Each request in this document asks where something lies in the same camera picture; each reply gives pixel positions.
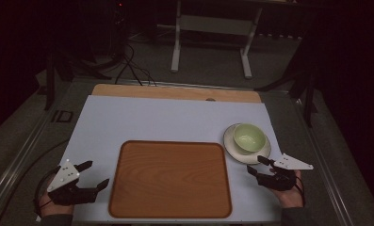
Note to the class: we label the white metal table frame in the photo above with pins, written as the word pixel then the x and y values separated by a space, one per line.
pixel 213 24

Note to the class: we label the aluminium rail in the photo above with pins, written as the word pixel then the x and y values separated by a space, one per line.
pixel 326 175
pixel 18 163

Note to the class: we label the black rectangular bracket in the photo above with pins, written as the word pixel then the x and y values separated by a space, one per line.
pixel 62 116

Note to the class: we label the white saucer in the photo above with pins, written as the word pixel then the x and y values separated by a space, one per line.
pixel 235 147

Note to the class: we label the brown wooden tray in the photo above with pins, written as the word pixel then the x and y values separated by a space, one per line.
pixel 170 180

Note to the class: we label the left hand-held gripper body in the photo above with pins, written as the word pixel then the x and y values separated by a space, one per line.
pixel 63 177

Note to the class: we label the black metal stand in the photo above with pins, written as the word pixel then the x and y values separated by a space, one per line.
pixel 50 81
pixel 308 94

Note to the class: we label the light green bowl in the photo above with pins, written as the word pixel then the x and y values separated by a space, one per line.
pixel 249 137

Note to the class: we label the white table mat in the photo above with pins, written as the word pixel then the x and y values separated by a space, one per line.
pixel 162 121

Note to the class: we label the person's left hand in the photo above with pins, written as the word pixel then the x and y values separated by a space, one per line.
pixel 54 209

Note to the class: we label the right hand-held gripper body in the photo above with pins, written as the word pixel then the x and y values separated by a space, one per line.
pixel 283 175

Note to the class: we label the person's right hand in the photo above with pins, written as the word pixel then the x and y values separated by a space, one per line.
pixel 289 198

